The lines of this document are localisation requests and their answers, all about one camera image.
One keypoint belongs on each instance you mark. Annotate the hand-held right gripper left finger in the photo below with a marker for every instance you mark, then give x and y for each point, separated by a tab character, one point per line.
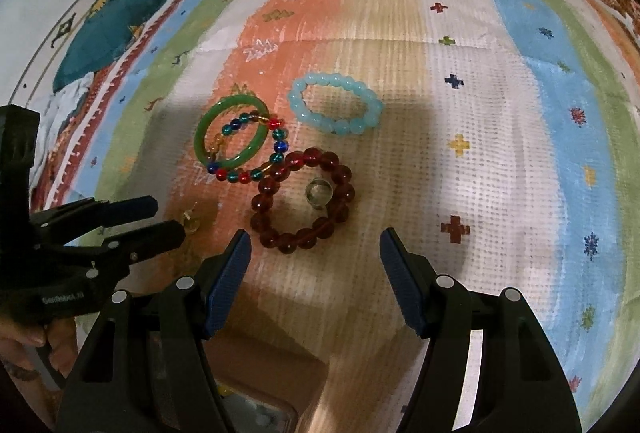
227	285

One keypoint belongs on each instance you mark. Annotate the person's left hand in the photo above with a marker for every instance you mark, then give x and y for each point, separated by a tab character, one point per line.
30	343

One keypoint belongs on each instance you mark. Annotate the striped printed mat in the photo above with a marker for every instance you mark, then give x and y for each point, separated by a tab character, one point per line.
450	163

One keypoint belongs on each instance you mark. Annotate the white cloth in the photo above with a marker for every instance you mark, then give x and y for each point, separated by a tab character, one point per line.
65	105

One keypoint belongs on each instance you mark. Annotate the teal pillow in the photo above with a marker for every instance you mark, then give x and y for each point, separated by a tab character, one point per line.
125	13

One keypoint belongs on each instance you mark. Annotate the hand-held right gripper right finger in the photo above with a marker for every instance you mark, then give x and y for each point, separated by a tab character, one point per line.
402	285

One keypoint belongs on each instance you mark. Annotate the green jade bangle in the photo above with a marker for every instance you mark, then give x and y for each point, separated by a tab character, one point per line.
235	102

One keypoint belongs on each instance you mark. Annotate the metal tin box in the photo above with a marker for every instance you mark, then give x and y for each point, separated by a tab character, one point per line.
250	413

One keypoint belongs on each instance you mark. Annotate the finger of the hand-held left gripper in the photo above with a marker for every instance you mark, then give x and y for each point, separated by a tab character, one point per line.
115	209
150	240

